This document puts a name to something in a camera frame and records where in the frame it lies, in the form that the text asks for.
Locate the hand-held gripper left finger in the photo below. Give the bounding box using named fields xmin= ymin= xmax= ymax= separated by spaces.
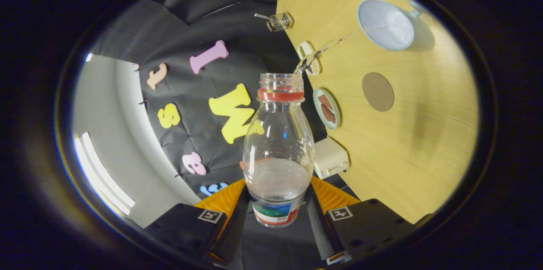
xmin=144 ymin=179 xmax=251 ymax=264

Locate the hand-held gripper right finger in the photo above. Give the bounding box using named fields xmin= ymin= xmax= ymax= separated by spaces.
xmin=305 ymin=176 xmax=418 ymax=266

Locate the clear plastic juice bottle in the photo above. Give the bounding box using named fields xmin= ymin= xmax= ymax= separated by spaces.
xmin=243 ymin=73 xmax=316 ymax=228

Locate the round brown coaster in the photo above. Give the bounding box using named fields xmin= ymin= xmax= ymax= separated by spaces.
xmin=361 ymin=72 xmax=395 ymax=112

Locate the white cup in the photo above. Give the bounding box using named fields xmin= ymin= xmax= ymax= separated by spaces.
xmin=357 ymin=0 xmax=425 ymax=52

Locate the white toaster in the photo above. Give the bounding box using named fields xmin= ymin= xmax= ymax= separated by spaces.
xmin=313 ymin=136 xmax=350 ymax=180

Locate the wooden table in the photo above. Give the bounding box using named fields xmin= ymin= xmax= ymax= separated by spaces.
xmin=276 ymin=0 xmax=480 ymax=225

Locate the pale green plate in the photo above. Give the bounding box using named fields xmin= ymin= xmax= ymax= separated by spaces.
xmin=313 ymin=88 xmax=341 ymax=131

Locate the long ceiling light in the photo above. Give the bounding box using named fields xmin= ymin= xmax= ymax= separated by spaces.
xmin=74 ymin=131 xmax=136 ymax=216

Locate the white divided condiment dish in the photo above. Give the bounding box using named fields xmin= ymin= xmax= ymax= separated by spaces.
xmin=297 ymin=41 xmax=321 ymax=76

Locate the black backdrop cloth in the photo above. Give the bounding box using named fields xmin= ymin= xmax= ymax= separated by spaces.
xmin=87 ymin=0 xmax=353 ymax=264

